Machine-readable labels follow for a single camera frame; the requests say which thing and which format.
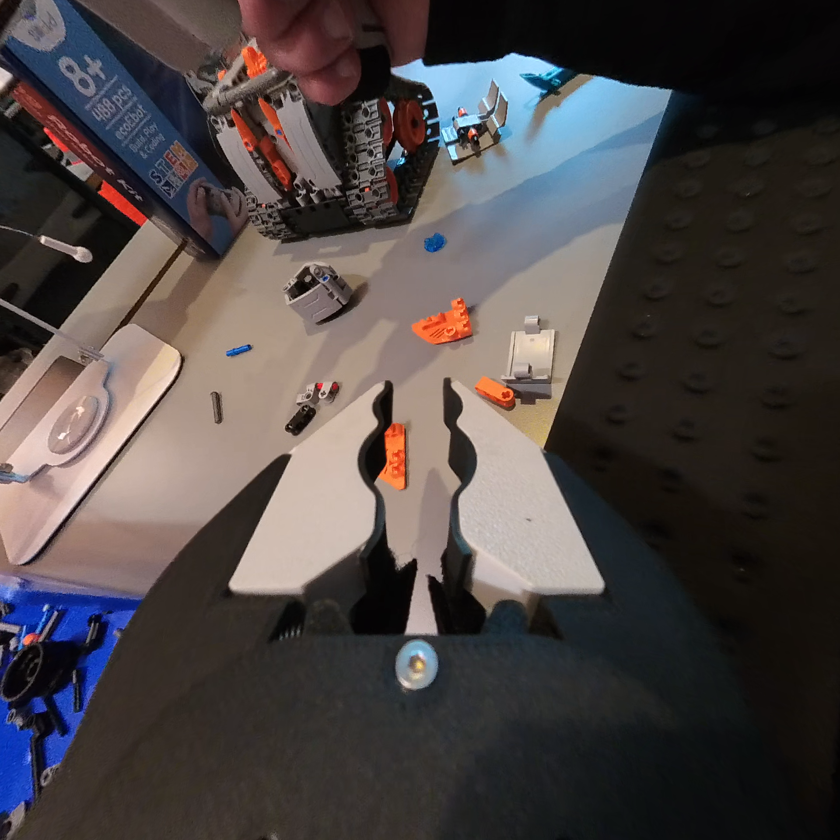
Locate person's right hand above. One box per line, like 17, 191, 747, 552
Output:
236, 0, 432, 107

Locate orange wing panel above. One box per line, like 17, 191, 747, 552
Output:
410, 297, 475, 347

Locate small loose brick parts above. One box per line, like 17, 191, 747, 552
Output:
0, 602, 127, 790

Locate blue plastic bin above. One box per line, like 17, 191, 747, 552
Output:
0, 573, 143, 840

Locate robot kit box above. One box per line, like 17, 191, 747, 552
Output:
0, 0, 249, 261

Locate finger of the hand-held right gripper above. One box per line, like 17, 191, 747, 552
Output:
72, 0, 245, 73

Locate dark perforated panel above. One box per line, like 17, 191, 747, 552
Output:
543, 91, 840, 840

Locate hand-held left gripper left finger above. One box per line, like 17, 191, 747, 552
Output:
227, 381, 395, 601

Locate small orange brick piece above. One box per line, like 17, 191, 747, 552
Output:
472, 374, 517, 410

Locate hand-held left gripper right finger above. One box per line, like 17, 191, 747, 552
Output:
442, 378, 607, 600

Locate white pin on wire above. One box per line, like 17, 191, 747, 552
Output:
0, 222, 95, 265

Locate blue plastic brick separator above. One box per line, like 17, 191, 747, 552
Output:
520, 64, 580, 101

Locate orange brick connector piece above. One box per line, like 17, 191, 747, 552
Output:
376, 422, 410, 493

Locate grey toy brick assembly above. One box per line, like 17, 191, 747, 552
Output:
282, 260, 357, 327

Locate small grey winged brick assembly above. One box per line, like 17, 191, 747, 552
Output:
440, 77, 513, 166

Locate person's right forearm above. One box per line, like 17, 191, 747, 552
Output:
425, 0, 840, 107

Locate grey flat brick piece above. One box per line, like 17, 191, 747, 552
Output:
500, 315, 559, 401

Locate tracked toy robot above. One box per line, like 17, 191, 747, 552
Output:
202, 45, 442, 245

